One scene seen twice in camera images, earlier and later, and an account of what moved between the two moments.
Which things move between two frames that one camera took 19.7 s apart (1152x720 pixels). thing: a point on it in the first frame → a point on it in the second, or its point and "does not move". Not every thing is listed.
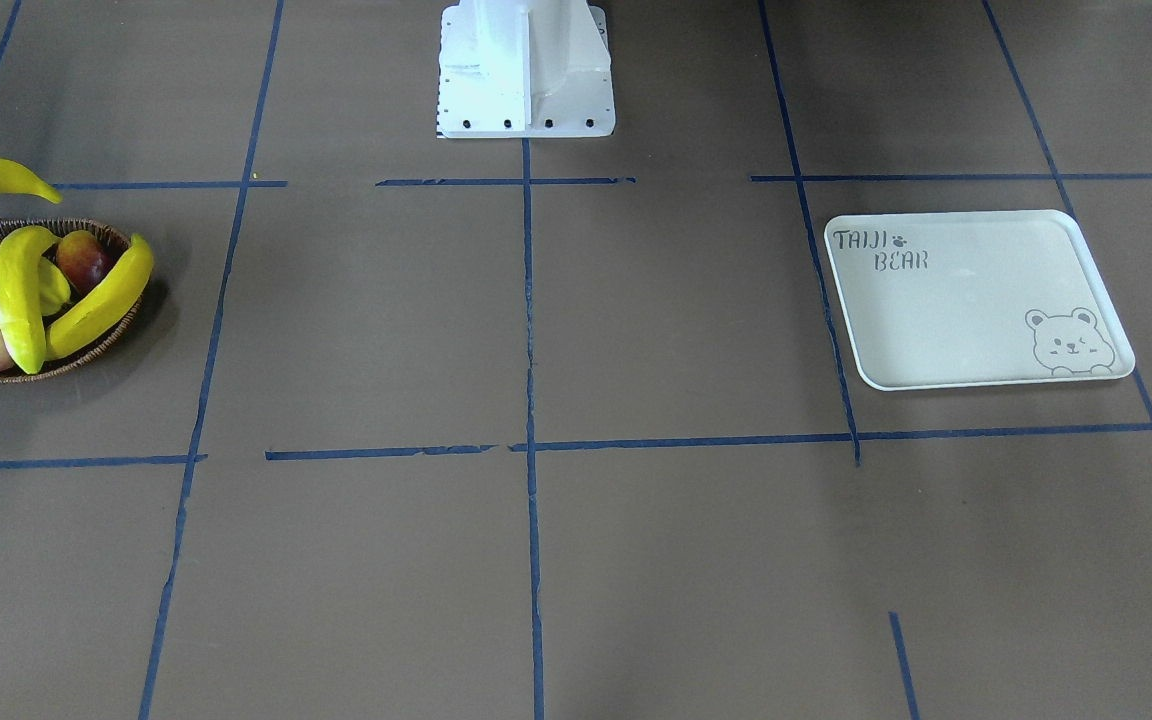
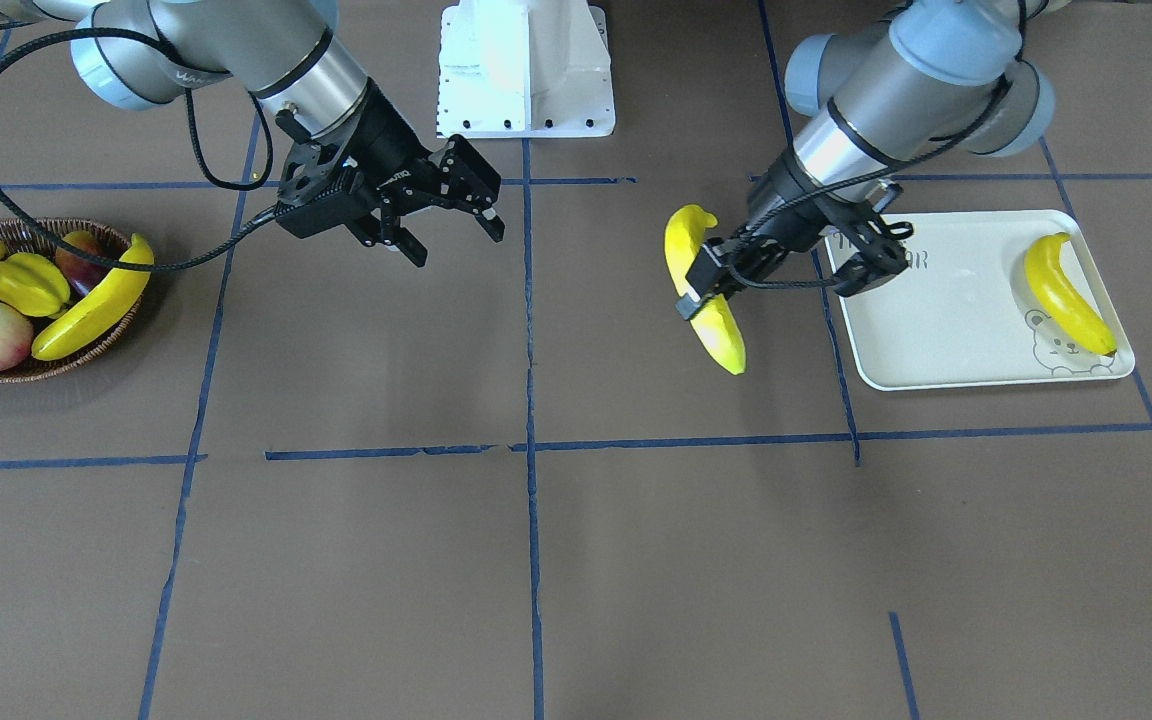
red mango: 83,259 does not move
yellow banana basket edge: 76,329 does not move
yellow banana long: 18,296 → 717,326
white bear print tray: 936,299 does not move
